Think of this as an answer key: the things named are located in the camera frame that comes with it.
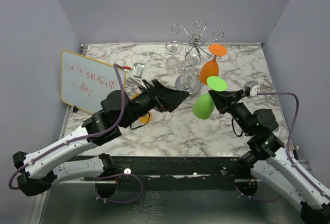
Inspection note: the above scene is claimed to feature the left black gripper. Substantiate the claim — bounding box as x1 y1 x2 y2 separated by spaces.
121 79 190 129

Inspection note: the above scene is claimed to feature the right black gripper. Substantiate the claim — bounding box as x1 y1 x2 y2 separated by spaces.
209 88 254 135

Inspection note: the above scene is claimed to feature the green plastic wine glass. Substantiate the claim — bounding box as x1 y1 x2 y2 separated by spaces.
192 76 227 120

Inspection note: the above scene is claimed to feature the clear wine glass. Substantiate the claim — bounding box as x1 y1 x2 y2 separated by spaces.
129 127 141 134
180 53 201 91

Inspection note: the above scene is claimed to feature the yellow plastic wine glass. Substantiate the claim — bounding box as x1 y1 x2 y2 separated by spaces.
131 93 153 124

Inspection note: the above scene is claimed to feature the orange plastic wine glass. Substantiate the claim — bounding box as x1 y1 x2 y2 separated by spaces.
199 44 227 84

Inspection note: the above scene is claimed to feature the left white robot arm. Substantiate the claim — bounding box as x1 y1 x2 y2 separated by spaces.
9 79 189 196

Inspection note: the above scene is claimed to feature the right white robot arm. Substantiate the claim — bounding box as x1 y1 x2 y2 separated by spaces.
209 90 329 223

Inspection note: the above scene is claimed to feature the chrome wine glass rack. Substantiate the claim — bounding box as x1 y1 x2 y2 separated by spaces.
171 19 225 96

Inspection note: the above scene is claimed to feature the clear glass hanging on rack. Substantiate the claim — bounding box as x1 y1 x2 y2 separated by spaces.
164 41 182 75

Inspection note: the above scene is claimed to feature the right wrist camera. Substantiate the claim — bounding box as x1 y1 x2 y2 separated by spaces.
244 81 260 97

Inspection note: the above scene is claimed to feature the small whiteboard yellow frame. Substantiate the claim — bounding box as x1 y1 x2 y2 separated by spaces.
60 50 120 114

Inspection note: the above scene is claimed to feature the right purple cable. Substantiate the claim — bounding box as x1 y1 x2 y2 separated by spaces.
256 91 330 200

